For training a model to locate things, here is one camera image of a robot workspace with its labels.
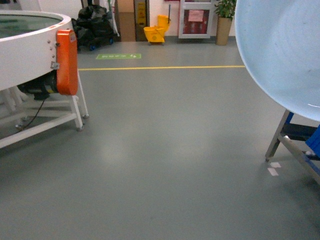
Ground light blue round tray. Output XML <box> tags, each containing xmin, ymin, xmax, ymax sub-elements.
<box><xmin>234</xmin><ymin>0</ymin><xmax>320</xmax><ymax>121</ymax></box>

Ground yellow mop bucket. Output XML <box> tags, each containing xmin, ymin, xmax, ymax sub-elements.
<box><xmin>143</xmin><ymin>4</ymin><xmax>171</xmax><ymax>45</ymax></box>

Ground green floor sign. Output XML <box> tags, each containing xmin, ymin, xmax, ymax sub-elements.
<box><xmin>96</xmin><ymin>53</ymin><xmax>142</xmax><ymax>60</ymax></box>

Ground fire extinguisher cabinet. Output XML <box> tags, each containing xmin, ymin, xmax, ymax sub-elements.
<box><xmin>178</xmin><ymin>0</ymin><xmax>216</xmax><ymax>39</ymax></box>

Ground black garbage bags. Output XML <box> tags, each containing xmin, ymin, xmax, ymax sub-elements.
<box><xmin>71</xmin><ymin>5</ymin><xmax>116</xmax><ymax>51</ymax></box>

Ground orange motor cover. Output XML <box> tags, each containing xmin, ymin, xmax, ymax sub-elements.
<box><xmin>56</xmin><ymin>29</ymin><xmax>78</xmax><ymax>96</ymax></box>

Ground potted green plant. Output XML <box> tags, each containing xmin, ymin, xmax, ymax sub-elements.
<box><xmin>214</xmin><ymin>0</ymin><xmax>237</xmax><ymax>46</ymax></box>

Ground white round rotary table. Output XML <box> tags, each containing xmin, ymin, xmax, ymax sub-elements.
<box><xmin>0</xmin><ymin>10</ymin><xmax>89</xmax><ymax>148</ymax></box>

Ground black power cable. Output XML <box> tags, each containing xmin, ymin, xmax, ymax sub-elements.
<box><xmin>16</xmin><ymin>98</ymin><xmax>47</xmax><ymax>131</ymax></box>

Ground metal shelf frame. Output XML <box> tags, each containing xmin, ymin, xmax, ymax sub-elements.
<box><xmin>265</xmin><ymin>110</ymin><xmax>320</xmax><ymax>183</ymax></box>

